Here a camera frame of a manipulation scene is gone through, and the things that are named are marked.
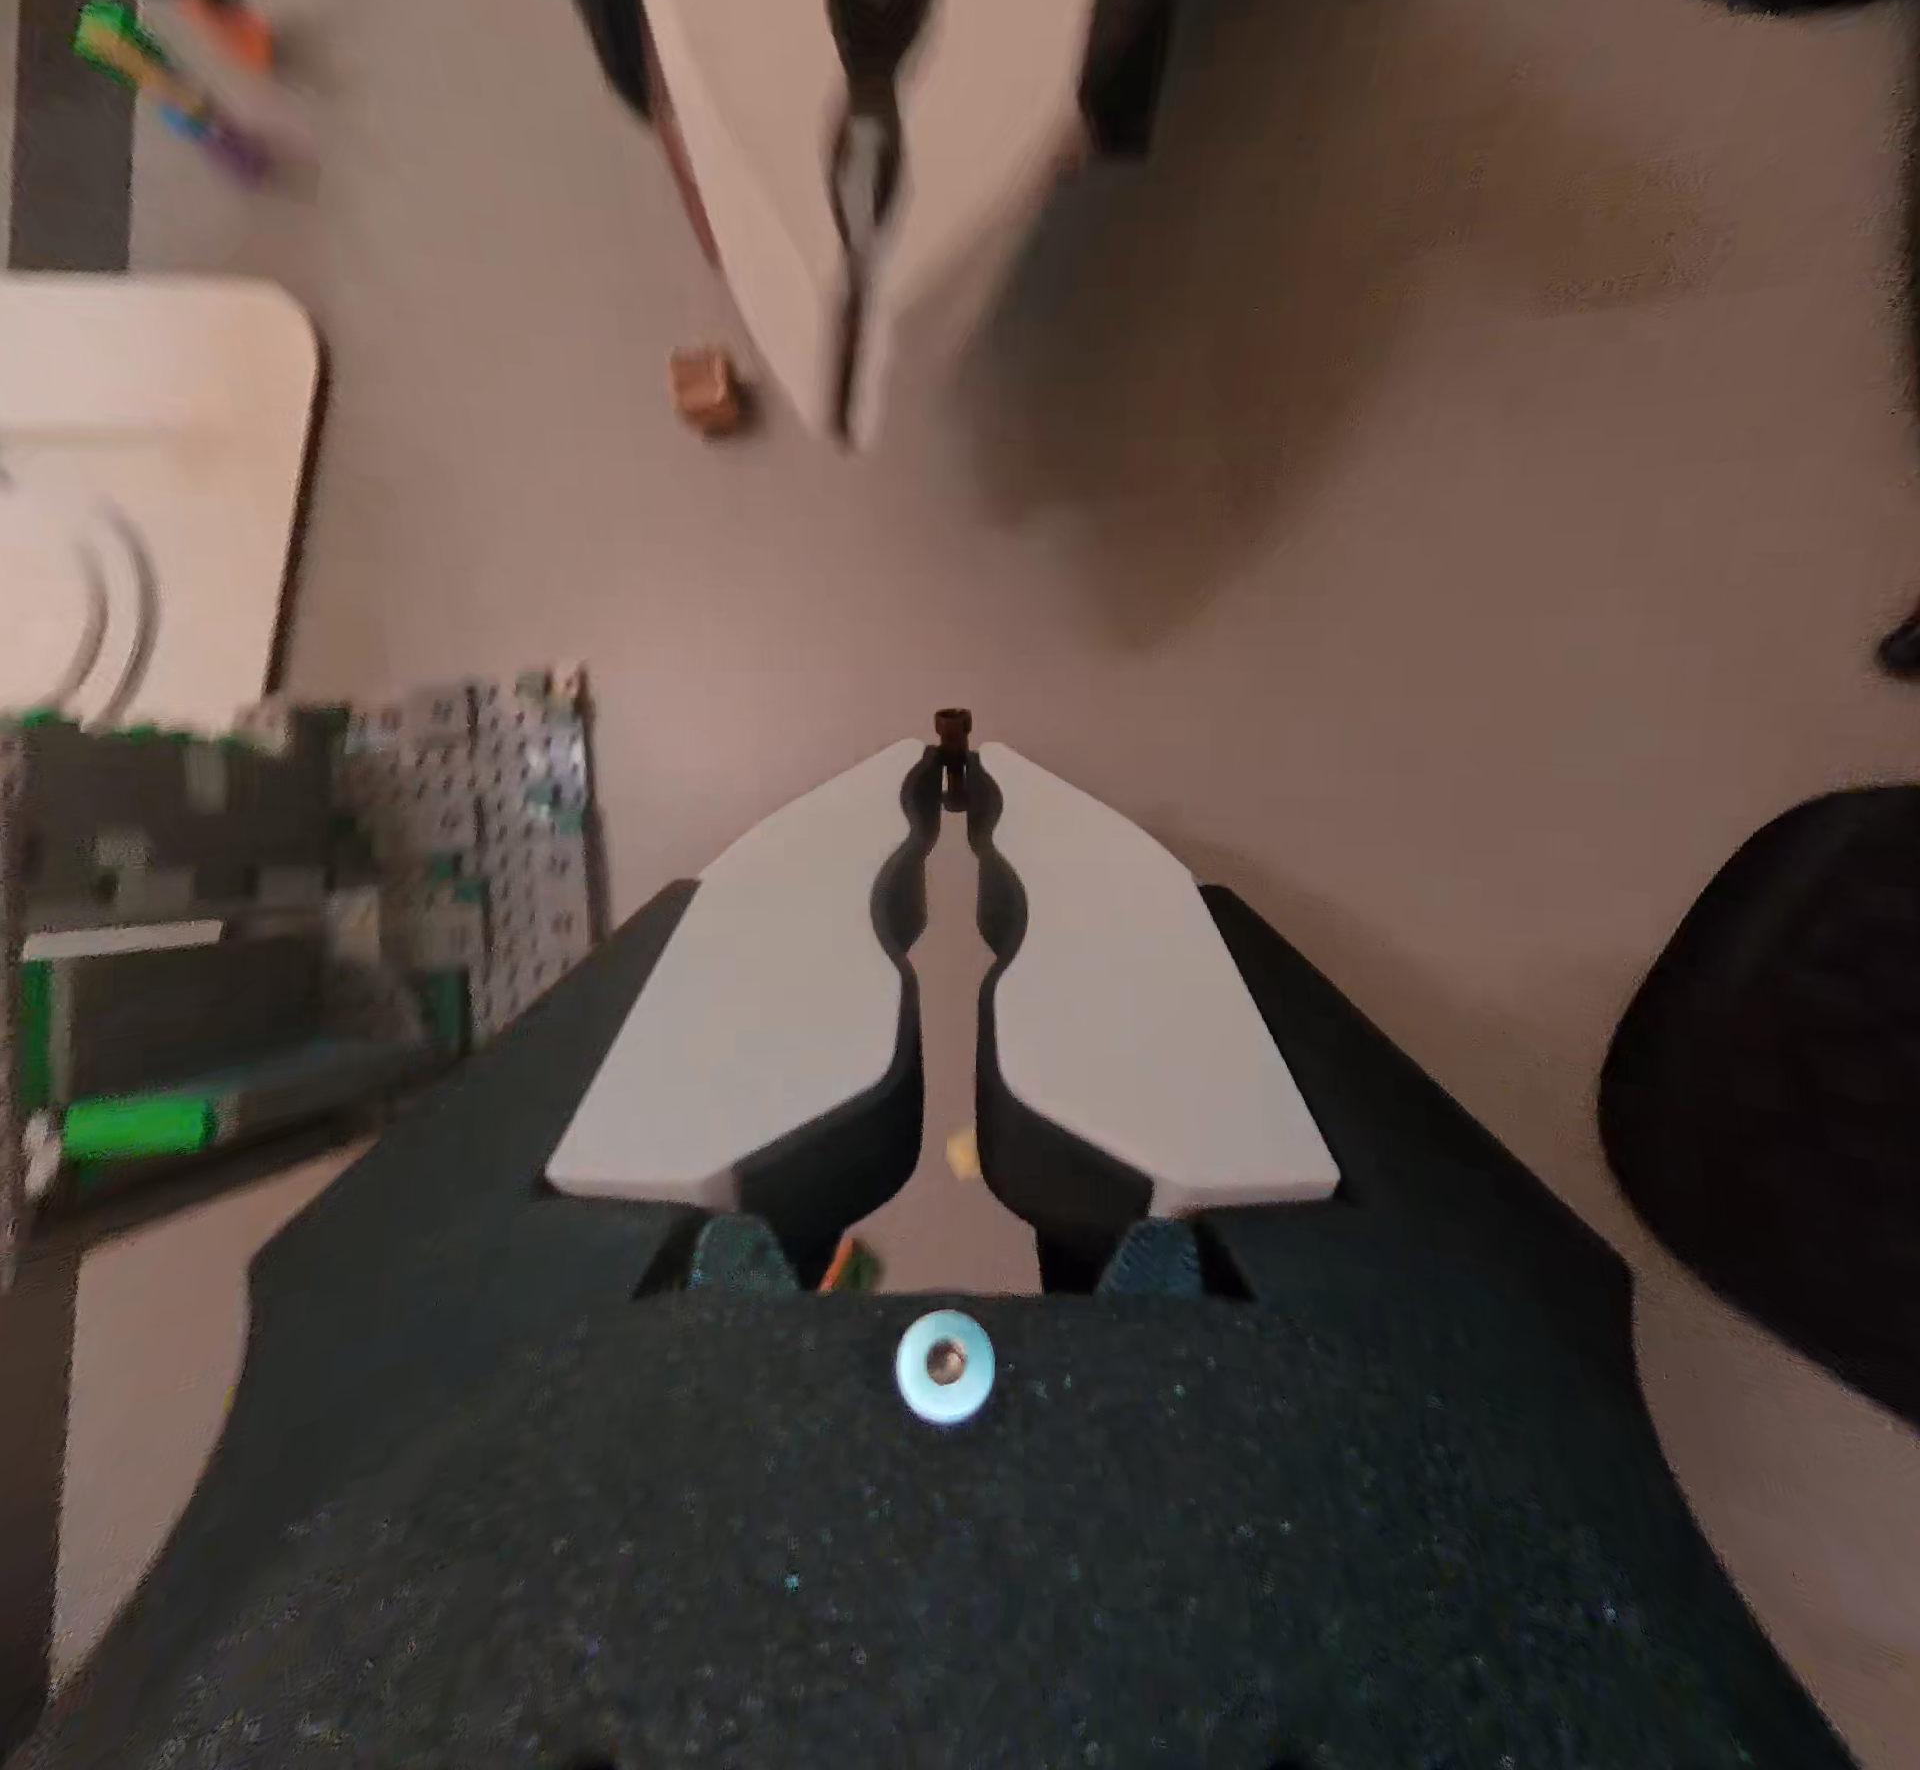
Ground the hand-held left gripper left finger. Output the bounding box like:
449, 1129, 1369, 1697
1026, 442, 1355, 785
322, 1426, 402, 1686
544, 737, 944, 1274

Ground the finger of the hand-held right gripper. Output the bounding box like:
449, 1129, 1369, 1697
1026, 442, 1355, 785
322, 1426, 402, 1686
645, 0, 900, 451
849, 0, 1125, 451

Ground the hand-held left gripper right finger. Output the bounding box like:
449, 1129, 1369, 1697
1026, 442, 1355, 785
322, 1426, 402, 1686
964, 737, 1346, 1294

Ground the brown studded brick block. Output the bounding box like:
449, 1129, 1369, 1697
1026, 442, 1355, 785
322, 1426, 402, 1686
672, 346, 750, 440

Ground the green-headed toy minifigure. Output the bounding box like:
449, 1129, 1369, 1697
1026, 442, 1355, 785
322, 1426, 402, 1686
73, 0, 312, 195

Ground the grey green brick model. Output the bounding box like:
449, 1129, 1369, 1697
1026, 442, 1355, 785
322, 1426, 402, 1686
0, 668, 609, 1252

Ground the white lamp base plate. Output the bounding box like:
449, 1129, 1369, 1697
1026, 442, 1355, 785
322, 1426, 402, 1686
0, 271, 329, 737

